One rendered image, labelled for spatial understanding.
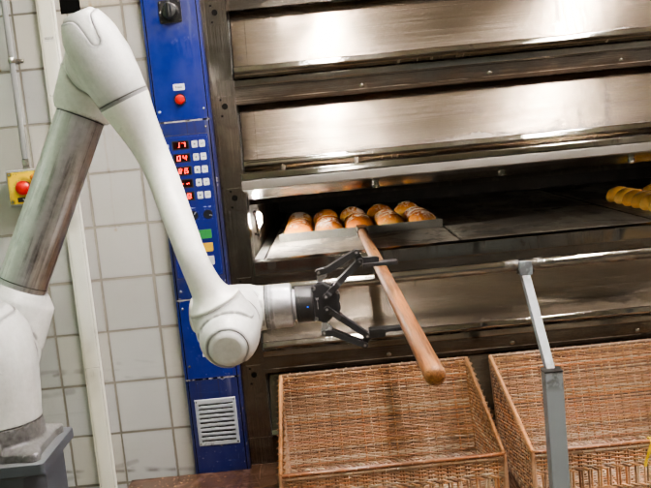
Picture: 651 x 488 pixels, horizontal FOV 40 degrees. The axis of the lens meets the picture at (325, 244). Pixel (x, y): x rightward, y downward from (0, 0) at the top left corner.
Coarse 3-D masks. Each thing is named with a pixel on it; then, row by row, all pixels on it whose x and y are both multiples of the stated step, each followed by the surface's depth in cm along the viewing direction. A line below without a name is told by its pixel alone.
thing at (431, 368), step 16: (368, 240) 259; (368, 256) 240; (384, 272) 203; (384, 288) 190; (400, 304) 166; (400, 320) 156; (416, 320) 153; (416, 336) 141; (416, 352) 134; (432, 352) 130; (432, 368) 123; (432, 384) 123
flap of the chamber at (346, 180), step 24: (624, 144) 240; (648, 144) 240; (384, 168) 241; (408, 168) 241; (432, 168) 241; (456, 168) 241; (480, 168) 243; (504, 168) 247; (528, 168) 252; (552, 168) 257; (264, 192) 248; (288, 192) 253; (312, 192) 257
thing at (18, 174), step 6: (30, 168) 248; (6, 174) 248; (12, 174) 248; (18, 174) 248; (24, 174) 248; (30, 174) 248; (12, 180) 248; (18, 180) 248; (24, 180) 248; (30, 180) 248; (12, 186) 248; (12, 192) 249; (12, 198) 249; (18, 198) 249; (24, 198) 249; (12, 204) 249; (18, 204) 249
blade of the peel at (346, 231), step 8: (384, 224) 301; (392, 224) 301; (400, 224) 301; (408, 224) 301; (416, 224) 301; (424, 224) 301; (432, 224) 301; (440, 224) 301; (296, 232) 301; (304, 232) 301; (312, 232) 301; (320, 232) 301; (328, 232) 301; (336, 232) 301; (344, 232) 301; (352, 232) 301; (368, 232) 301; (376, 232) 301; (280, 240) 301; (288, 240) 301; (296, 240) 301
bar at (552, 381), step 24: (480, 264) 221; (504, 264) 221; (528, 264) 220; (552, 264) 221; (576, 264) 222; (528, 288) 218; (552, 360) 205; (552, 384) 202; (552, 408) 202; (552, 432) 203; (552, 456) 204; (552, 480) 204
